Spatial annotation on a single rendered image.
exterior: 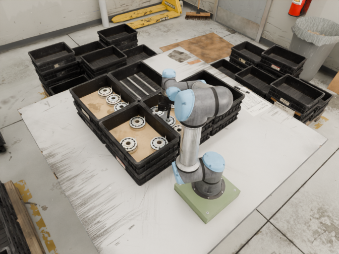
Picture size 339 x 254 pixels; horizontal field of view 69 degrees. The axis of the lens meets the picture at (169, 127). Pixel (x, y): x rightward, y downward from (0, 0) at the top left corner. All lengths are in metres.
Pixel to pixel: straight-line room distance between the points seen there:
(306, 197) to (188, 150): 1.66
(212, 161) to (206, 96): 0.42
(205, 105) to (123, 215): 0.77
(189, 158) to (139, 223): 0.47
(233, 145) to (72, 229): 1.40
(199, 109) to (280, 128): 1.12
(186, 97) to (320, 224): 1.85
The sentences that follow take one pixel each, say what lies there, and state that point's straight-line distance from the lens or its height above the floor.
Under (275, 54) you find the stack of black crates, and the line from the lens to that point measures 3.24.
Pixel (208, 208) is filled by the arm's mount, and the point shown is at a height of 0.76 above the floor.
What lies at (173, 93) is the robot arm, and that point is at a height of 1.17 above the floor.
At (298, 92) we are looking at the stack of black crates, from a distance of 2.74.
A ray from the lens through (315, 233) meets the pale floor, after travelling 2.43.
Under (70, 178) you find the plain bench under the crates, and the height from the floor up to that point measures 0.70.
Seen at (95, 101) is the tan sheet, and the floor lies 0.83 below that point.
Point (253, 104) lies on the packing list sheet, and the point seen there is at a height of 0.70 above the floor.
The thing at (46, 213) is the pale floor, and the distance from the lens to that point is 2.36.
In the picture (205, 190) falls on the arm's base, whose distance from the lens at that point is 1.37.
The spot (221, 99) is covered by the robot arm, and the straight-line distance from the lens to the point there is 0.94.
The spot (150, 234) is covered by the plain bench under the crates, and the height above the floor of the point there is 0.70.
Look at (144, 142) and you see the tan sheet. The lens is 1.49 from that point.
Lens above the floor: 1.98
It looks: 47 degrees down
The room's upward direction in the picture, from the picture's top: 2 degrees clockwise
